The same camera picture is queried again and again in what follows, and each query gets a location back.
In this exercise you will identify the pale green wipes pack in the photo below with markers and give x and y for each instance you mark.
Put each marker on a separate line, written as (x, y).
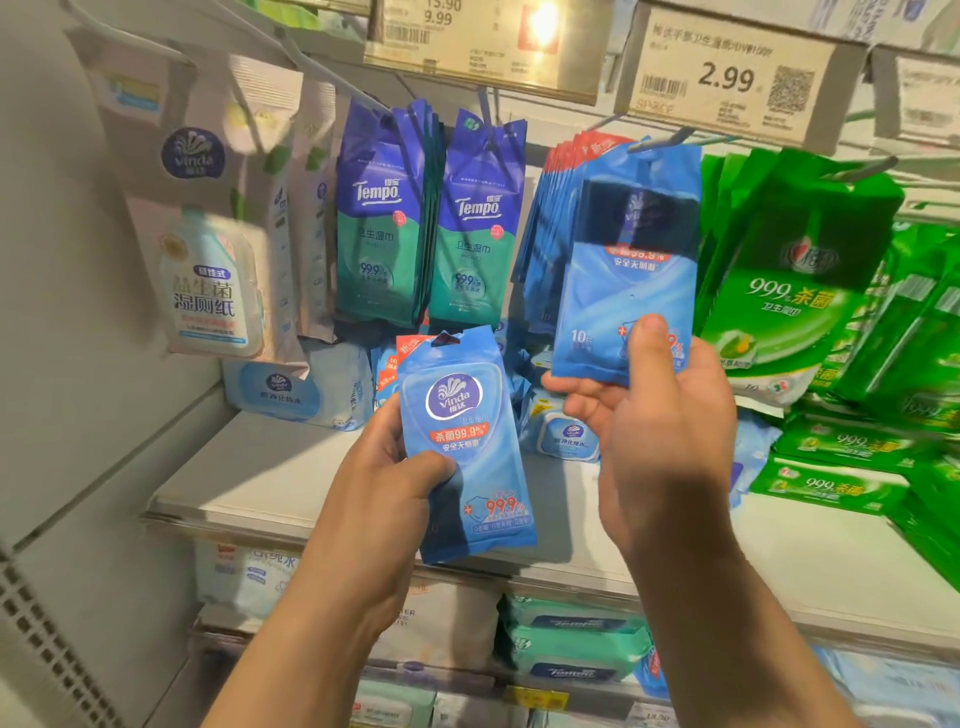
(390, 705)

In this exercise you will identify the row of navy green packets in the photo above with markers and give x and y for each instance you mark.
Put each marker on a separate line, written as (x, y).
(379, 225)

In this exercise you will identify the row of striped green packets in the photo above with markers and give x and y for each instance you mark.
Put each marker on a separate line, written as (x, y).
(911, 330)

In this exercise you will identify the white store shelf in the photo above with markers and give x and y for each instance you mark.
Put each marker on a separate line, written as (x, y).
(262, 480)

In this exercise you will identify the white shelf price tag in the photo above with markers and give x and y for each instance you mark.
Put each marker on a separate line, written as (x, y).
(731, 75)

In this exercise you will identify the white soft wipes pack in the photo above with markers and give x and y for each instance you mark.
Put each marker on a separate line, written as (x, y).
(442, 622)

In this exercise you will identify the row of hanging green packets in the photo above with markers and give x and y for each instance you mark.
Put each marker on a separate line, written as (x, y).
(795, 285)

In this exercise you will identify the pile of flat green packets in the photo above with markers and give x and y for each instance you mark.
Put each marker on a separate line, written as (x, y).
(855, 472)

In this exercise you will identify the person's left forearm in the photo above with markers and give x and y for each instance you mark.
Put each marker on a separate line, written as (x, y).
(307, 660)

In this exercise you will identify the grey metal display hook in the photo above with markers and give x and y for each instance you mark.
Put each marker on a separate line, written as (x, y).
(859, 169)
(664, 140)

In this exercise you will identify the row of hanging blue packets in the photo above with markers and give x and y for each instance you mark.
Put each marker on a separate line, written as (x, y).
(541, 247)

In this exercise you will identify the beige shelf price tag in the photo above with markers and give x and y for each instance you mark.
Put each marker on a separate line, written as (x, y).
(480, 45)

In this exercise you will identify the person's right hand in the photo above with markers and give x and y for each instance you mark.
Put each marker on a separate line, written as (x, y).
(667, 457)

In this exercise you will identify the light blue wipes pack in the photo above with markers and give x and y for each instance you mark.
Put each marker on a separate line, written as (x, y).
(566, 435)
(300, 390)
(752, 450)

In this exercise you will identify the blue wipes packet white oval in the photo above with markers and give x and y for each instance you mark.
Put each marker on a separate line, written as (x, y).
(465, 405)

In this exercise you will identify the grey shelf price tag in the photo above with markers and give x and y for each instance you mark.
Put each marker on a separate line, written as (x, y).
(919, 105)

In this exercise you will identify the blue packet with red corner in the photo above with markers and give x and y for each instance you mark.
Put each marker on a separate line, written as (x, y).
(384, 371)

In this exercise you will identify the large white toilet wipes pack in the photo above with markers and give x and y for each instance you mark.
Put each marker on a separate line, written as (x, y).
(202, 247)
(313, 225)

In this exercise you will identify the white perforated shelf upright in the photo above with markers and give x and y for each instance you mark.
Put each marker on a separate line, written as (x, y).
(45, 645)

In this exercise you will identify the yellow shelf price tag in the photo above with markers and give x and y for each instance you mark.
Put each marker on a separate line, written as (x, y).
(536, 697)

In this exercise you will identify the blue wipes packet dark band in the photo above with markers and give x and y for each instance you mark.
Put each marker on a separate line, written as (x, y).
(630, 277)

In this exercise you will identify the person's left hand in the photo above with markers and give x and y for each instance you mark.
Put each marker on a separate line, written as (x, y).
(375, 517)

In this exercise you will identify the white blue wipes pack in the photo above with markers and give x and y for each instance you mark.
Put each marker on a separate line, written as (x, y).
(244, 577)

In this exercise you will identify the person's right forearm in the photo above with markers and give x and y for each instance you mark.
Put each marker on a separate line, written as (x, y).
(727, 637)

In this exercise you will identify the person's left thumb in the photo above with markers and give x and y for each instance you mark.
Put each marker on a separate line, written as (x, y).
(433, 476)

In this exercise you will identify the navy green wipes packet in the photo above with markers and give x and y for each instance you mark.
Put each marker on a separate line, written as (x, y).
(476, 225)

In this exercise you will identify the person's right thumb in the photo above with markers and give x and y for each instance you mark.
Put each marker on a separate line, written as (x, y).
(652, 360)

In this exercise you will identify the white metal display hook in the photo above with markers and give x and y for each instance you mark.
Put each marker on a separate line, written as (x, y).
(330, 75)

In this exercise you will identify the teal wipes pack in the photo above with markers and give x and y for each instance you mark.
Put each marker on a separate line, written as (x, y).
(570, 616)
(577, 656)

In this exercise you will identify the pale blue bulk pack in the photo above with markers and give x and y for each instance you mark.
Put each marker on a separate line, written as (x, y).
(900, 686)

